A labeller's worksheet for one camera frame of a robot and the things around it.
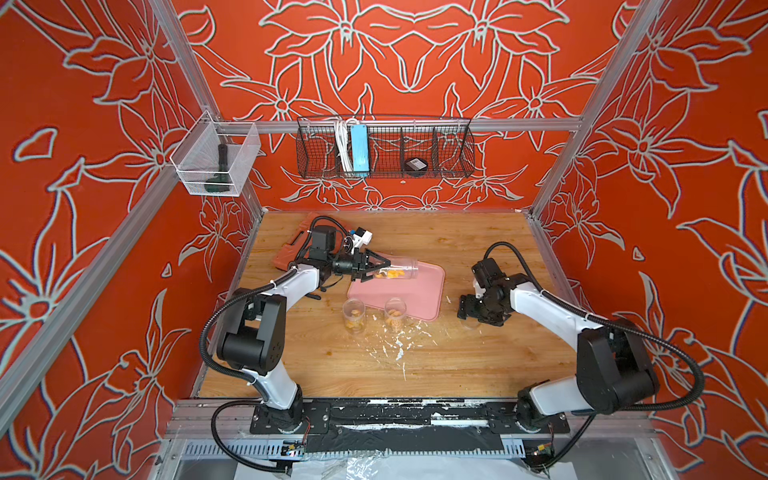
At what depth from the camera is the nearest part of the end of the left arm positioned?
0.76m

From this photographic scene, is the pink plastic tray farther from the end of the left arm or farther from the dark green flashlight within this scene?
the dark green flashlight

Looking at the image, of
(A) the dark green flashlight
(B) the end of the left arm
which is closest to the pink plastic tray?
(B) the end of the left arm
